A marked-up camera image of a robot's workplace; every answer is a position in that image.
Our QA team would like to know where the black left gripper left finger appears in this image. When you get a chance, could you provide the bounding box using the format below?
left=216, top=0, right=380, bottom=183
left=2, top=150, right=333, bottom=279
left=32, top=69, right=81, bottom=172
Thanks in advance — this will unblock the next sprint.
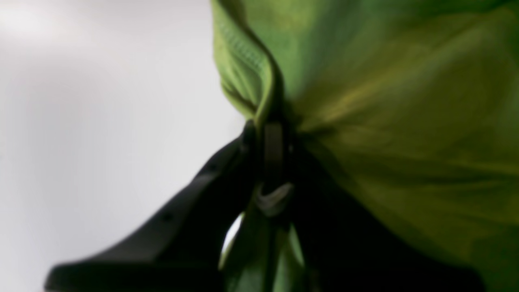
left=45, top=121, right=256, bottom=292

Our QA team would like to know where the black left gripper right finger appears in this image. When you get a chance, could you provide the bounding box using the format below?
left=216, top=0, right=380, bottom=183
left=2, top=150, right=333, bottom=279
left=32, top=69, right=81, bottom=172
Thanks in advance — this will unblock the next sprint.
left=264, top=122, right=485, bottom=292

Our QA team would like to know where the green T-shirt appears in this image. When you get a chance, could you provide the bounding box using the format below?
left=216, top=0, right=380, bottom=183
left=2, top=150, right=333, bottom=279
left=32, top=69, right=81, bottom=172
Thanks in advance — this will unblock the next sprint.
left=211, top=0, right=519, bottom=292

